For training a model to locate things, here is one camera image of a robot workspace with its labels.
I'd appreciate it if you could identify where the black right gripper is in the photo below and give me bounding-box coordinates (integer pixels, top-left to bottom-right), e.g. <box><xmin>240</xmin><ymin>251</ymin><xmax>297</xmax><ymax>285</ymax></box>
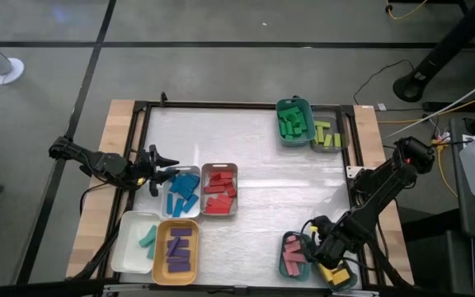
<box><xmin>305</xmin><ymin>212</ymin><xmax>362</xmax><ymax>276</ymax></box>

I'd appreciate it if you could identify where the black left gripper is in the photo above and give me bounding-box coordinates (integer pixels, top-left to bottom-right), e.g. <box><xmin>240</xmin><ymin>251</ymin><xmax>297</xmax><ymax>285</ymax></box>
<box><xmin>128</xmin><ymin>144</ymin><xmax>181</xmax><ymax>197</ymax></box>

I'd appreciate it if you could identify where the yellow block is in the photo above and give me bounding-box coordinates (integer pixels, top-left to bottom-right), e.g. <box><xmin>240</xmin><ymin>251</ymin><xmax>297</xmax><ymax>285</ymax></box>
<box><xmin>318</xmin><ymin>263</ymin><xmax>334</xmax><ymax>283</ymax></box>
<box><xmin>331</xmin><ymin>267</ymin><xmax>351</xmax><ymax>287</ymax></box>

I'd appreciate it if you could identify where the grey plastic bin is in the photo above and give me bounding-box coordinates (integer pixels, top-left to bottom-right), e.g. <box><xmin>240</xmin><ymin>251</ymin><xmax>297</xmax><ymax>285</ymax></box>
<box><xmin>200</xmin><ymin>162</ymin><xmax>239</xmax><ymax>217</ymax></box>

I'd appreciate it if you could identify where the white plastic bin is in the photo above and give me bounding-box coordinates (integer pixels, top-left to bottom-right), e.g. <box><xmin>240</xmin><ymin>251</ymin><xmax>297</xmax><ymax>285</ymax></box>
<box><xmin>111</xmin><ymin>210</ymin><xmax>162</xmax><ymax>275</ymax></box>
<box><xmin>161</xmin><ymin>165</ymin><xmax>202</xmax><ymax>219</ymax></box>

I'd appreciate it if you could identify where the orange plastic bin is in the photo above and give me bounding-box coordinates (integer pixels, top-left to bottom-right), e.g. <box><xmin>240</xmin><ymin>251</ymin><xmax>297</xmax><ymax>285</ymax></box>
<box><xmin>151</xmin><ymin>219</ymin><xmax>200</xmax><ymax>286</ymax></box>

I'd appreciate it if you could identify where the dark teal plastic bin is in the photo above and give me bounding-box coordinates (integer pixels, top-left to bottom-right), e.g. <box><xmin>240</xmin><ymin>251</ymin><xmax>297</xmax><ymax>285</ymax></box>
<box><xmin>315</xmin><ymin>255</ymin><xmax>358</xmax><ymax>293</ymax></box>

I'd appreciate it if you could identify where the silver mounting plate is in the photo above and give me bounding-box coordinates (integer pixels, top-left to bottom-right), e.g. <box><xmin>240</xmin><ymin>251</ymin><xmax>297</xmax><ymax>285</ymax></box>
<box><xmin>346</xmin><ymin>164</ymin><xmax>365</xmax><ymax>180</ymax></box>

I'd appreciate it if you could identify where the black floor stand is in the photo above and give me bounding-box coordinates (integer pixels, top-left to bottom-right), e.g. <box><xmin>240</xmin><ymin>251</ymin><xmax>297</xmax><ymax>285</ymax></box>
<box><xmin>392</xmin><ymin>0</ymin><xmax>475</xmax><ymax>104</ymax></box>

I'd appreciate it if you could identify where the black floor cable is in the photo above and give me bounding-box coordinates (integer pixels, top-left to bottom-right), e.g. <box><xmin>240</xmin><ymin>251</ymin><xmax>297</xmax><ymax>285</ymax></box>
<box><xmin>352</xmin><ymin>59</ymin><xmax>416</xmax><ymax>106</ymax></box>

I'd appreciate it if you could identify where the white cable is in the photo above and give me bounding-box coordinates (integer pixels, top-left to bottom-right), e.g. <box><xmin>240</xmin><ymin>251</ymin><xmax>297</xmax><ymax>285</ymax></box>
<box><xmin>383</xmin><ymin>68</ymin><xmax>475</xmax><ymax>139</ymax></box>

